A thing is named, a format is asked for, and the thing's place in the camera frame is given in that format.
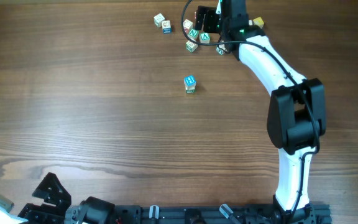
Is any blue H block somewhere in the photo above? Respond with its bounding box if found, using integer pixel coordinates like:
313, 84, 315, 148
184, 75, 196, 90

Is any green-sided picture block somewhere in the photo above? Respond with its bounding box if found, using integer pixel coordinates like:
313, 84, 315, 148
185, 86, 195, 93

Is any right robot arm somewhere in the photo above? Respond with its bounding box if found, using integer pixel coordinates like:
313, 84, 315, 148
195, 1, 326, 223

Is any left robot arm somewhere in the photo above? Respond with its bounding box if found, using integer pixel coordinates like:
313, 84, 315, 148
19, 172, 115, 224

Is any green V block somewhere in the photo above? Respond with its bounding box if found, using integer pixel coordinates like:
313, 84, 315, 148
199, 32, 211, 44

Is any red-sided block centre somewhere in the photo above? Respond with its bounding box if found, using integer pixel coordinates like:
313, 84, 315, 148
183, 19, 193, 34

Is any green N block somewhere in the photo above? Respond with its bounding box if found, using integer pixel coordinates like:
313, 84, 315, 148
188, 29, 199, 41

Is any teal-sided circle block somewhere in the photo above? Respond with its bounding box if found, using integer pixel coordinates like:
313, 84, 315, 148
216, 44, 227, 55

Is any green-edged white block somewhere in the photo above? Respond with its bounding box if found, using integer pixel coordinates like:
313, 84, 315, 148
185, 41, 198, 52

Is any blue-sided block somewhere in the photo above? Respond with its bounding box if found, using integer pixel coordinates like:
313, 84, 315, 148
161, 21, 172, 34

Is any green-edged block far left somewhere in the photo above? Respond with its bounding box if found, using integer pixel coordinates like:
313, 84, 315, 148
154, 13, 165, 27

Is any yellow block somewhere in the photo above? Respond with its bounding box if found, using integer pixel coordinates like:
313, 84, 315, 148
253, 17, 264, 29

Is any right black camera cable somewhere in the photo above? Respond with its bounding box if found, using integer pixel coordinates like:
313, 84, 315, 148
180, 0, 321, 224

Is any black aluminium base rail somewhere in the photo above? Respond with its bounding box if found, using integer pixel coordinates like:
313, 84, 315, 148
63, 203, 332, 224

